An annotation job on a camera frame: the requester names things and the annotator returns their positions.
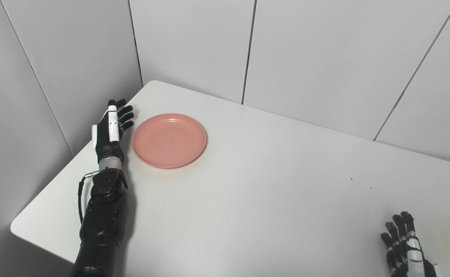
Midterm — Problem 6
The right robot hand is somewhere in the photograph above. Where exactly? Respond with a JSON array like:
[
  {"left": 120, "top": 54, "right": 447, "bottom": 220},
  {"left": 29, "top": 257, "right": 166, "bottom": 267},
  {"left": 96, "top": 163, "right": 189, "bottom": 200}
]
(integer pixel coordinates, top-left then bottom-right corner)
[{"left": 380, "top": 211, "right": 441, "bottom": 277}]

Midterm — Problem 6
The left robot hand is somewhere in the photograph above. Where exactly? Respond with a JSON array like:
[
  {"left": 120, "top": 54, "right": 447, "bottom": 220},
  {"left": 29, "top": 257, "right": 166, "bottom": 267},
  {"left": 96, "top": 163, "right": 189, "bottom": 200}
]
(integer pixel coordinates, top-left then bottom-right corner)
[{"left": 91, "top": 99, "right": 135, "bottom": 162}]

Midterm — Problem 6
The pink round plate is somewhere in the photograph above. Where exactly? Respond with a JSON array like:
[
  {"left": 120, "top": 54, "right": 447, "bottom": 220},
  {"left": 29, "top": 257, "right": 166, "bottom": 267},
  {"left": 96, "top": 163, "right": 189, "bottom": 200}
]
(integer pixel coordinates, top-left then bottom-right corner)
[{"left": 132, "top": 113, "right": 208, "bottom": 169}]

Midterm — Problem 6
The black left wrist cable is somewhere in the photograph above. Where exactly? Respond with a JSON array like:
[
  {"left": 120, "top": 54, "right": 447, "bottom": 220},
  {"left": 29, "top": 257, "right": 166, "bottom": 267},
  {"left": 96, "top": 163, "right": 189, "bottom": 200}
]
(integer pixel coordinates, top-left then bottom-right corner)
[{"left": 78, "top": 171, "right": 99, "bottom": 224}]

